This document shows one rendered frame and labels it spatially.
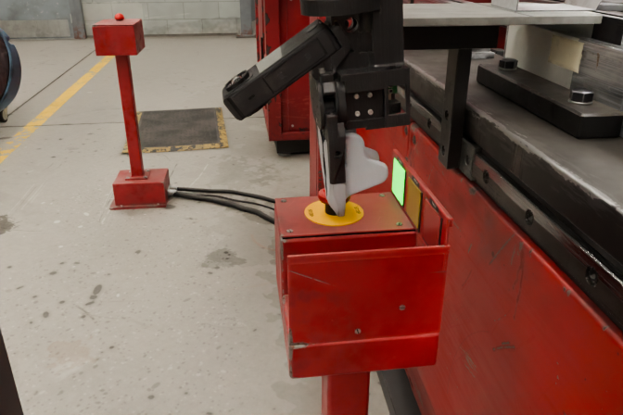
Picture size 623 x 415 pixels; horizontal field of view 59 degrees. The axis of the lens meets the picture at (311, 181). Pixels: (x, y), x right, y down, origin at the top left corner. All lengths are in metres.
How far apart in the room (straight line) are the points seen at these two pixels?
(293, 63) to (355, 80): 0.06
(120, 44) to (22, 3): 5.72
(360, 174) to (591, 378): 0.29
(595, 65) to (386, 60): 0.34
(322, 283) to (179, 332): 1.27
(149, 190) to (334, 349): 2.03
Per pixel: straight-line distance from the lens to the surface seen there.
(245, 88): 0.49
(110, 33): 2.38
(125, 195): 2.59
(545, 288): 0.65
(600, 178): 0.59
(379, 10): 0.50
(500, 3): 0.84
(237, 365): 1.64
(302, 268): 0.53
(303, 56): 0.49
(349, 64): 0.50
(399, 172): 0.68
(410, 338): 0.61
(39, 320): 1.98
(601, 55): 0.77
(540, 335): 0.68
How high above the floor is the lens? 1.08
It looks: 23 degrees down
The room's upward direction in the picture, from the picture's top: straight up
